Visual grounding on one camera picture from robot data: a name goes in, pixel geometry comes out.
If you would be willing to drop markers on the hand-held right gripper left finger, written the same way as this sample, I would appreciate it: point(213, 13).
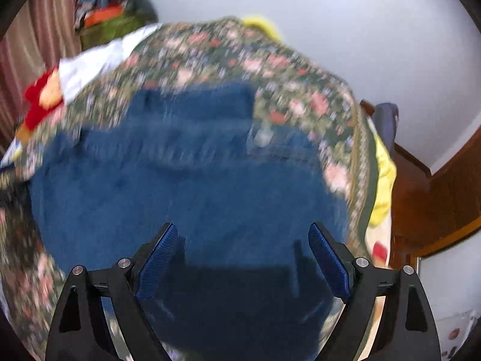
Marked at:
point(158, 263)

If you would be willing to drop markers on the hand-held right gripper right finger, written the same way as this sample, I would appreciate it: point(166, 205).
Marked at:
point(330, 263)

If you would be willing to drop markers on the blue denim jacket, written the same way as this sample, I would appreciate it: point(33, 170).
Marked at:
point(188, 195)

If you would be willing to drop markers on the yellow bed sheet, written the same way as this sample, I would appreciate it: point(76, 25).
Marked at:
point(385, 180)

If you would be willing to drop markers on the wooden wardrobe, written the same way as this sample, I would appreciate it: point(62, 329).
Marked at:
point(436, 240)

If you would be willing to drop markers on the white heart-print wardrobe door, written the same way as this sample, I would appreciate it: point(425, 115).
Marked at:
point(451, 301)

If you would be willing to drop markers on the white shirt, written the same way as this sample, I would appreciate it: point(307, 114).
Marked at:
point(97, 60)

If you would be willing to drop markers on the floral blanket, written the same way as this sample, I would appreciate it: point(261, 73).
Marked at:
point(225, 52)

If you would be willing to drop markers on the yellow pillow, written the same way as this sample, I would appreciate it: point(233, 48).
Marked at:
point(263, 26)

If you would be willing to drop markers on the striped brown curtain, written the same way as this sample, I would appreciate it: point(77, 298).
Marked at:
point(37, 45)

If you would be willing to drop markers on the wooden bed frame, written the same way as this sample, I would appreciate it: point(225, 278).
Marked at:
point(406, 158)

